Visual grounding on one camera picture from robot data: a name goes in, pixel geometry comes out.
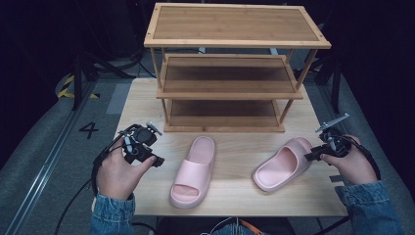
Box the person's left hand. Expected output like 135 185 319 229
95 137 158 201

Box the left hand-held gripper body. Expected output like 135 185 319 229
118 120 163 165

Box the wooden shoe rack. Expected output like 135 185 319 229
143 2 333 134

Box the orange strap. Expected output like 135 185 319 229
239 218 264 235

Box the metal floor rail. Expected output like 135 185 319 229
3 81 99 235

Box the person's right hand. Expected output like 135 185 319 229
319 134 380 186

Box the thin white cable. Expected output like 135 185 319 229
200 216 242 235

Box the person's denim lap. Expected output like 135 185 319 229
209 224 260 235

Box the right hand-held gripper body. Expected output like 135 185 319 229
314 113 353 160

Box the pink slipper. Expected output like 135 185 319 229
168 135 217 211
252 136 315 193

